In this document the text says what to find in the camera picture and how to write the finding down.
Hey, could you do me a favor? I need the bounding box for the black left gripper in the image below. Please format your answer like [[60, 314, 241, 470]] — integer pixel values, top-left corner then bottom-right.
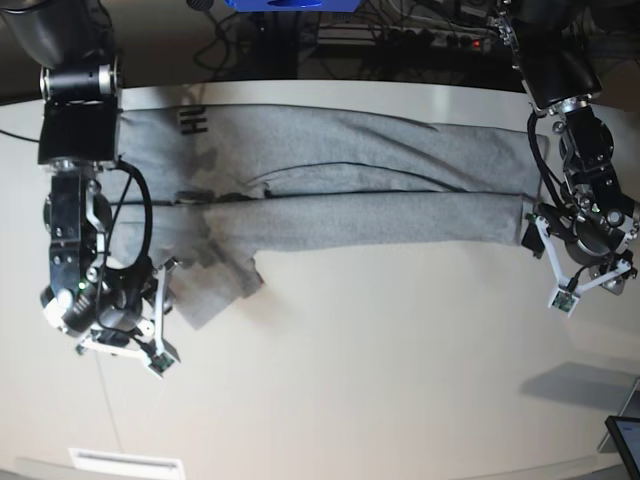
[[520, 202, 640, 296]]

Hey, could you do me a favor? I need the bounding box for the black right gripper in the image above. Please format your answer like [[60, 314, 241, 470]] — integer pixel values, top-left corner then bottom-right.
[[42, 259, 173, 350]]

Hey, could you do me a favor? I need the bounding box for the grey T-shirt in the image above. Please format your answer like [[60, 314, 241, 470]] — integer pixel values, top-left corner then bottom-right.
[[119, 105, 540, 329]]

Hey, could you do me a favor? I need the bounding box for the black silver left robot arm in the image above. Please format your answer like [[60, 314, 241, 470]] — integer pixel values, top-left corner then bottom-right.
[[496, 1, 639, 304]]

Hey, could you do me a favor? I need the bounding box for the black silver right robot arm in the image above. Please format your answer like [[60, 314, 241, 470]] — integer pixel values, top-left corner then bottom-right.
[[1, 1, 163, 357]]

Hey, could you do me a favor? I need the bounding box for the white label strip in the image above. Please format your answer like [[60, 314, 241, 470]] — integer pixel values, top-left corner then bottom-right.
[[69, 448, 185, 479]]

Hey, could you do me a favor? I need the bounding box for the grey tablet stand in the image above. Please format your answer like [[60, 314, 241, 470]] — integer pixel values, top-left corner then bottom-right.
[[597, 377, 639, 454]]

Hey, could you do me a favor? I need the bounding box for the black tablet screen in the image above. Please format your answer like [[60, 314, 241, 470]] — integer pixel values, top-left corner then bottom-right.
[[617, 424, 639, 480]]

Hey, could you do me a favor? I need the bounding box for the power strip with red light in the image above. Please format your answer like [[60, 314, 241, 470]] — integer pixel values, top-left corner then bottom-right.
[[388, 29, 496, 53]]

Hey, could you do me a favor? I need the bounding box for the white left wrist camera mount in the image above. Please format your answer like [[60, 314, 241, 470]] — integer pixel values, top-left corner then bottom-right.
[[525, 213, 639, 317]]

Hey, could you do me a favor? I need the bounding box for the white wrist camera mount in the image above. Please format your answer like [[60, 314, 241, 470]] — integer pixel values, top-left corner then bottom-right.
[[525, 213, 639, 317], [75, 257, 180, 378]]

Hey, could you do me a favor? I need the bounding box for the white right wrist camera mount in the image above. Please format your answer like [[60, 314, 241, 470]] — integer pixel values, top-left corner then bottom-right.
[[75, 257, 180, 378]]

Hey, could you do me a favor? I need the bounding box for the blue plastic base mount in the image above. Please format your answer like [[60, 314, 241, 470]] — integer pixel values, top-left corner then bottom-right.
[[225, 0, 361, 13]]

